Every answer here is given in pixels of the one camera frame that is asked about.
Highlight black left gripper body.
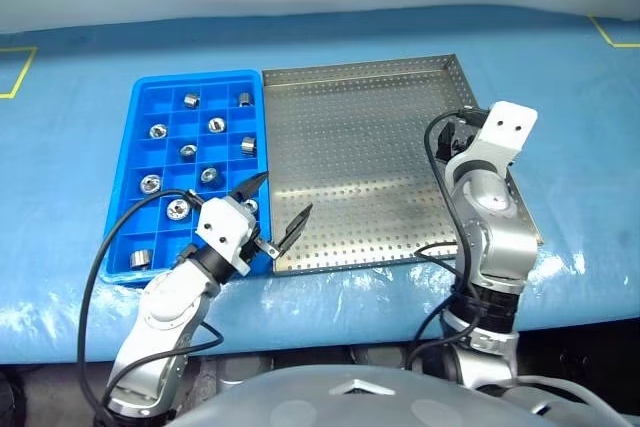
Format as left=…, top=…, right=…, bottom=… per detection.
left=241, top=219, right=280, bottom=264

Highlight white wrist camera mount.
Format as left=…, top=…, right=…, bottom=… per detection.
left=194, top=196, right=256, bottom=277
left=468, top=101, right=539, bottom=168

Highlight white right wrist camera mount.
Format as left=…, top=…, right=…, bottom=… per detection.
left=468, top=101, right=539, bottom=168

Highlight grey robot torso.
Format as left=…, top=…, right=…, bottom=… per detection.
left=172, top=364, right=632, bottom=427

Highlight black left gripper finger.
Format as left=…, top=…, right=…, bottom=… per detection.
left=232, top=172, right=271, bottom=204
left=274, top=203, right=315, bottom=261

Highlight perforated stainless steel tray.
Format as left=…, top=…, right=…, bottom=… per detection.
left=260, top=51, right=545, bottom=278

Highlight blue compartment tray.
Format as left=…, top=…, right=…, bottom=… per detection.
left=101, top=69, right=275, bottom=289

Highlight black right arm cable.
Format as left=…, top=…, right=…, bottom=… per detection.
left=405, top=107, right=494, bottom=373

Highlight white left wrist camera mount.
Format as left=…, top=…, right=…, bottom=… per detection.
left=194, top=196, right=256, bottom=277

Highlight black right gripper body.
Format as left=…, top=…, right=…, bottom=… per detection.
left=451, top=116, right=484, bottom=151

